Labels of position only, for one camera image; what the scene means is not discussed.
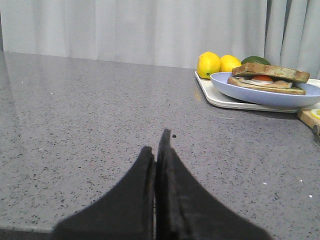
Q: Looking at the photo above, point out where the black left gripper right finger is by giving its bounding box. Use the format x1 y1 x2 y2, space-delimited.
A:
155 128 271 240

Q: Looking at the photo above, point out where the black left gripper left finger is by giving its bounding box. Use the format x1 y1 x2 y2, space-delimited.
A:
51 146 156 240

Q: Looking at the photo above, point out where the light blue round plate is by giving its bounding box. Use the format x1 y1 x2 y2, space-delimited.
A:
210 72 320 109

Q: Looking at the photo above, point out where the bread slice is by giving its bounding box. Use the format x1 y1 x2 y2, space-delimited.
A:
227 77 306 96
231 62 310 84

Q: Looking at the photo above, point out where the cream bear serving tray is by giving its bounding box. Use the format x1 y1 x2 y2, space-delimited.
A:
195 73 320 113

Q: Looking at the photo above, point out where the left yellow lemon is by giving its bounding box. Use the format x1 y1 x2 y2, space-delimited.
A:
196 51 221 79

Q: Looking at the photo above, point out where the fried egg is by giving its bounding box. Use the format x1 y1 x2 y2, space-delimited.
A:
239 75 292 89

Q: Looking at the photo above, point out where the wooden cutting board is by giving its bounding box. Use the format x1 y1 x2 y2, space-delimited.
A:
297 108 320 129

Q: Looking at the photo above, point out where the right yellow lemon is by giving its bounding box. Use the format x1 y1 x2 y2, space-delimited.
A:
219 54 242 72

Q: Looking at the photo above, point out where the yellow lemon slice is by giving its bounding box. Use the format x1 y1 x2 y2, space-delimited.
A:
310 108 320 120

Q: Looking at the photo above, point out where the green lime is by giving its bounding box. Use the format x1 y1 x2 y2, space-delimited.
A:
241 55 271 65

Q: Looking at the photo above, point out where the white curtain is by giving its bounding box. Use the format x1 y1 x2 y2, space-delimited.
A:
0 0 320 79

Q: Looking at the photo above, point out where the metal cutting board handle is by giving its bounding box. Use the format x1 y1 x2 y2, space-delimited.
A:
312 124 320 145

